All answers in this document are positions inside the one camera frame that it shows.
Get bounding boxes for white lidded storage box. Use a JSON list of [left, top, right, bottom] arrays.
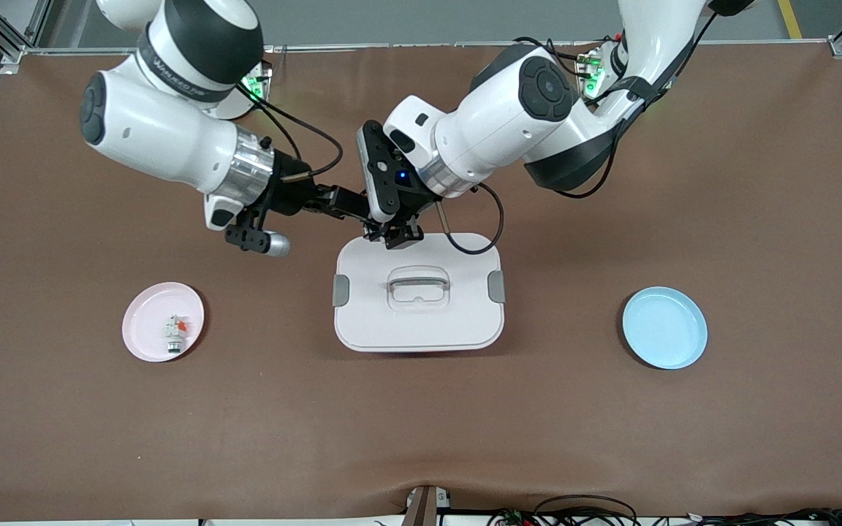
[[333, 233, 507, 354]]

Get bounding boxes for brown table mat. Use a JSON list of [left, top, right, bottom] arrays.
[[0, 44, 842, 521]]

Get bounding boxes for pink round plate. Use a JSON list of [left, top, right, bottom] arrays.
[[121, 282, 205, 363]]

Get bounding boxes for light blue round plate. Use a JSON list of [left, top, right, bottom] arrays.
[[622, 286, 708, 370]]

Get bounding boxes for grey box lid handle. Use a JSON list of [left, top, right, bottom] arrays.
[[387, 269, 451, 293]]

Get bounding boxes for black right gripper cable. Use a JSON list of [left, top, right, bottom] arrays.
[[249, 82, 344, 180]]

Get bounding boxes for white and orange switch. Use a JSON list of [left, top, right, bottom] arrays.
[[164, 314, 191, 357]]

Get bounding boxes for black arm base cables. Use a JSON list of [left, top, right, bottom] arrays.
[[514, 35, 593, 78]]

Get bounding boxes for metal bracket at table edge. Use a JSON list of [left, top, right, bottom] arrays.
[[403, 484, 452, 526]]

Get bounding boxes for black looped cable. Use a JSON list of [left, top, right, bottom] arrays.
[[534, 495, 640, 526]]

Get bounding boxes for black cable bundle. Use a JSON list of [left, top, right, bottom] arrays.
[[691, 508, 842, 526]]

